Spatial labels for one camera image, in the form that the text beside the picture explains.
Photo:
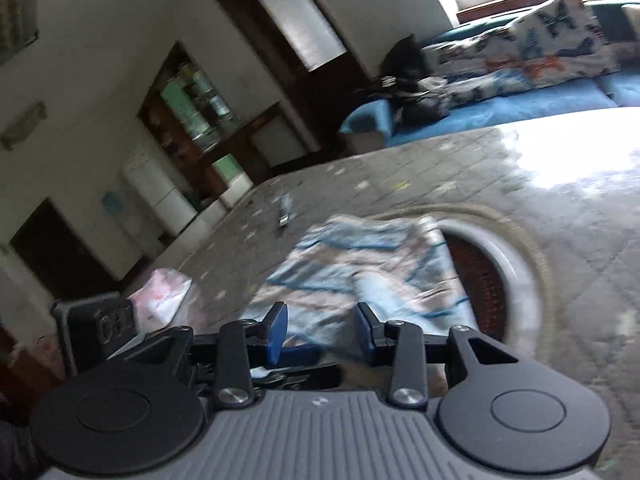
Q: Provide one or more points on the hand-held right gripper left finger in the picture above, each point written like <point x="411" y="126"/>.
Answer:
<point x="277" y="335"/>

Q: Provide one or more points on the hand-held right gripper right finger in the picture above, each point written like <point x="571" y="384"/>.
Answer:
<point x="361" y="332"/>

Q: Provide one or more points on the blue beige striped garment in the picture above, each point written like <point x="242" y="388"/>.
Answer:
<point x="350" y="260"/>

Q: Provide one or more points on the pink plastic bag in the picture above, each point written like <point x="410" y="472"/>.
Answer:
<point x="160" y="300"/>

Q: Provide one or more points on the dark doorway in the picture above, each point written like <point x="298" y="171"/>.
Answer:
<point x="60" y="250"/>

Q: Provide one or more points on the water dispenser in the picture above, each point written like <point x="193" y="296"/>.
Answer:
<point x="135" y="227"/>

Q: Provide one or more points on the small dark object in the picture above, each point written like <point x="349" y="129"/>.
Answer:
<point x="285" y="212"/>

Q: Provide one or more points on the white refrigerator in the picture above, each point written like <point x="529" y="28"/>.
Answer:
<point x="160" y="190"/>

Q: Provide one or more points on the dark wooden display cabinet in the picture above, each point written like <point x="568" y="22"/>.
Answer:
<point x="200" y="110"/>

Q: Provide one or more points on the black white patterned cloth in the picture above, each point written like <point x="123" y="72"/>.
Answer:
<point x="415" y="100"/>

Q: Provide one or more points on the black bag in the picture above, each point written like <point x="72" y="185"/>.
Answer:
<point x="405" y="57"/>

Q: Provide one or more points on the blue sofa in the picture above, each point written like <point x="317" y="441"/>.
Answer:
<point x="550" y="105"/>

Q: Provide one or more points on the dark door frosted glass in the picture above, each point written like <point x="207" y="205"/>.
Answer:
<point x="300" y="25"/>

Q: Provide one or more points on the large butterfly print cushion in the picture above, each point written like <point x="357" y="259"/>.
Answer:
<point x="565" y="30"/>

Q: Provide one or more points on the framed wall picture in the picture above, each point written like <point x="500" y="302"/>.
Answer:
<point x="17" y="20"/>

